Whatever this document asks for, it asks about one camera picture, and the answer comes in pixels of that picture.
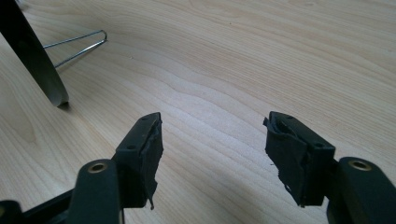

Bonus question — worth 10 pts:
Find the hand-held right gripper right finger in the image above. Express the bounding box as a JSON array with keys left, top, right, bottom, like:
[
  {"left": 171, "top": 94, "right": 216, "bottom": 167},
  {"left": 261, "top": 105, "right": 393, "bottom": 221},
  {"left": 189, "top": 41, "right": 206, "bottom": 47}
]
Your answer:
[{"left": 262, "top": 110, "right": 336, "bottom": 208}]

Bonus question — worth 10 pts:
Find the black lacquer tray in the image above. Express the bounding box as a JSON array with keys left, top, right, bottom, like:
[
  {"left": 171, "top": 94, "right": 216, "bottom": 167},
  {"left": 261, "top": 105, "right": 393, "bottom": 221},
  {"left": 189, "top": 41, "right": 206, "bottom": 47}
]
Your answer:
[{"left": 0, "top": 0, "right": 70, "bottom": 107}]

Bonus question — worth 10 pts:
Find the thin metal wire bar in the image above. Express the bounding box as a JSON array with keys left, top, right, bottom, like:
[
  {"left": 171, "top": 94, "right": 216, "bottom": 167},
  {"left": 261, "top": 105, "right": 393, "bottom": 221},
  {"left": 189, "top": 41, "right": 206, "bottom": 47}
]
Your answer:
[{"left": 42, "top": 29, "right": 108, "bottom": 69}]

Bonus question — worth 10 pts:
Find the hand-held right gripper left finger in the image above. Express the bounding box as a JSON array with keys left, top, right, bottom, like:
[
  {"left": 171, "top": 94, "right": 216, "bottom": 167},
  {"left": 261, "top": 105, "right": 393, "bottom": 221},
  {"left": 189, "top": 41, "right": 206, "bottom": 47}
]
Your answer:
[{"left": 111, "top": 111, "right": 164, "bottom": 210}]

